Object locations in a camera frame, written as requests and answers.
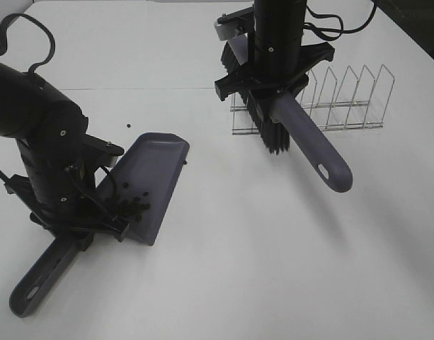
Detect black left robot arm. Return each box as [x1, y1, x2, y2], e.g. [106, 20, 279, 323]
[0, 63, 129, 242]

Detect purple hand brush black bristles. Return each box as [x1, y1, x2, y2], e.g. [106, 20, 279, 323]
[215, 35, 353, 193]

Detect pile of coffee beans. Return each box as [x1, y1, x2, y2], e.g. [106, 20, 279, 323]
[103, 183, 151, 222]

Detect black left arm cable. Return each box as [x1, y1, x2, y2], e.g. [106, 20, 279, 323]
[0, 13, 57, 74]

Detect chrome wire dish rack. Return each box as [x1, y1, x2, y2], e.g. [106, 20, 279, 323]
[229, 64, 395, 136]

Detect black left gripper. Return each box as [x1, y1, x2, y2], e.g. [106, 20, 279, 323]
[4, 123, 129, 242]

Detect purple plastic dustpan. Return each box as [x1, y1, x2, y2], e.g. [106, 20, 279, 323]
[9, 132, 190, 317]

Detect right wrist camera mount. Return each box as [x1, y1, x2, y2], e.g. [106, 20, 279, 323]
[214, 7, 255, 41]

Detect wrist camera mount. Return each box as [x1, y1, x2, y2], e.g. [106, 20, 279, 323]
[82, 134, 125, 169]
[214, 7, 255, 41]

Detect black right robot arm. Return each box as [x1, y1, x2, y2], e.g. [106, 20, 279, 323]
[215, 1, 335, 125]

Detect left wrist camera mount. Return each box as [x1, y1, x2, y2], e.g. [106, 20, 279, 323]
[82, 134, 125, 169]

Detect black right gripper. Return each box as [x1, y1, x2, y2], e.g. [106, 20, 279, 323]
[213, 35, 336, 125]

